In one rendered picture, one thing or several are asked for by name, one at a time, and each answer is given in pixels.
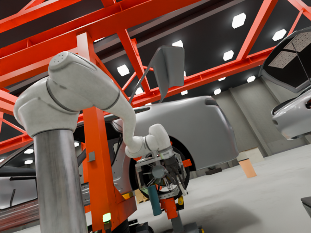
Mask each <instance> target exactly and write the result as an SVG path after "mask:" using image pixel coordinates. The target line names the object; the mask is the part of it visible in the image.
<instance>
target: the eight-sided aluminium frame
mask: <svg viewBox="0 0 311 233"><path fill-rule="evenodd" d="M155 151H156V150H155ZM155 151H152V152H155ZM148 154H151V152H150V153H148ZM148 154H146V155H144V156H142V157H141V159H145V158H147V156H148ZM174 154H176V155H175V157H177V159H178V162H179V163H181V164H182V160H181V156H180V155H179V154H178V153H176V152H174ZM183 170H184V177H185V178H186V175H187V174H186V171H185V168H184V167H183ZM136 173H137V179H138V183H139V188H140V190H142V191H143V192H145V193H146V194H148V189H147V188H146V187H143V188H141V183H140V178H139V174H138V173H139V172H137V169H136ZM179 191H180V190H179V188H178V186H177V188H176V190H175V191H172V192H169V193H166V194H162V195H158V198H159V201H160V199H166V198H169V197H172V196H176V195H178V193H179ZM148 195H149V194H148Z"/></svg>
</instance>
